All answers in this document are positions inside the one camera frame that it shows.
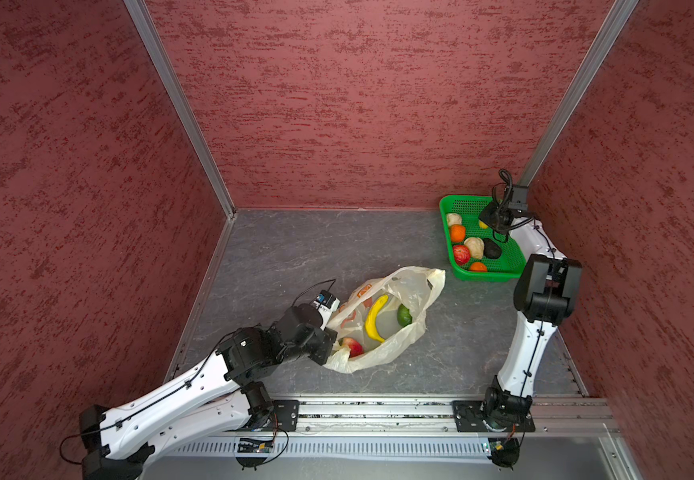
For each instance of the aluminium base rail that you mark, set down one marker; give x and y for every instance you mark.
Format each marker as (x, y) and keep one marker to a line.
(407, 415)

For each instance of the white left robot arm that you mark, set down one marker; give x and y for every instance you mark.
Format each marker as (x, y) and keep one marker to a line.
(223, 392)

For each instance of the controller board with wires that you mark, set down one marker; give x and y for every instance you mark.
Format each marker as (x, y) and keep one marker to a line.
(254, 447)
(505, 451)

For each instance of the black avocado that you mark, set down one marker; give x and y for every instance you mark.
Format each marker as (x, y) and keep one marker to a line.
(492, 250)

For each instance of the aluminium corner post left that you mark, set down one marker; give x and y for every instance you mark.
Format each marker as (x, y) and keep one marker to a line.
(156, 50)

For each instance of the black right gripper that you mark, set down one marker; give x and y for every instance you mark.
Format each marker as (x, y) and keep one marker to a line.
(485, 214)

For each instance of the red white apple in bag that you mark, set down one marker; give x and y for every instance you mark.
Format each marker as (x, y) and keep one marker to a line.
(356, 349)

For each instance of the yellow banana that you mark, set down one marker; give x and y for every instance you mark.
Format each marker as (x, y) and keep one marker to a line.
(371, 325)

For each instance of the orange fruit in basket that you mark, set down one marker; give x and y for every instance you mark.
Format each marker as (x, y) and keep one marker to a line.
(478, 267)

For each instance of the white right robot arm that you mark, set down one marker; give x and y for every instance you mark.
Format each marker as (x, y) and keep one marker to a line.
(544, 296)

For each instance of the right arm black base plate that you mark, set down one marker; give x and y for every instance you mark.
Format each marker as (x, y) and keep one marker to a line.
(467, 417)

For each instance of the perforated cable duct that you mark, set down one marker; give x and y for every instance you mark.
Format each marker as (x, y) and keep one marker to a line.
(467, 449)

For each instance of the beige round fruit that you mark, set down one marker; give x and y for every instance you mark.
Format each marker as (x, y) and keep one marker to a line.
(475, 247)
(453, 219)

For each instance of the aluminium corner post right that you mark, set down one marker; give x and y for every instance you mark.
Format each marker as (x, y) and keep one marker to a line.
(610, 30)

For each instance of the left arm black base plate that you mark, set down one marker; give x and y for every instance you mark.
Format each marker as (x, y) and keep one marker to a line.
(284, 415)

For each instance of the aluminium corner post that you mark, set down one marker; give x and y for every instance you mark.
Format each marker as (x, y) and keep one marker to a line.
(610, 30)
(156, 50)

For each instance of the translucent yellow plastic bag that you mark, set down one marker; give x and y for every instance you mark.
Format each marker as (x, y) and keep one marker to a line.
(417, 288)

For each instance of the left controller board with wires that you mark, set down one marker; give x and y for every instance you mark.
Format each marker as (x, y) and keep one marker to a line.
(254, 447)

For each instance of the round orange fruit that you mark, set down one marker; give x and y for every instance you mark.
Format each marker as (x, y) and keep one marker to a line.
(457, 233)

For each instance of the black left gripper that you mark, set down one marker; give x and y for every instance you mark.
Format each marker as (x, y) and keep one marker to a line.
(325, 341)

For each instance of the right controller board with wires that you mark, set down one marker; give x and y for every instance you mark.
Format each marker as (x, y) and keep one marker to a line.
(505, 451)

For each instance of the green plastic basket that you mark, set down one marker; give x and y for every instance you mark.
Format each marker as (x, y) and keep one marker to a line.
(508, 267)

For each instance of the beige round fruit in basket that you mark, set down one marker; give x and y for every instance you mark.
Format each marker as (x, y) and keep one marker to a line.
(453, 219)

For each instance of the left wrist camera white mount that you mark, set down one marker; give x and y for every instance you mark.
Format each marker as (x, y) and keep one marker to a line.
(327, 305)

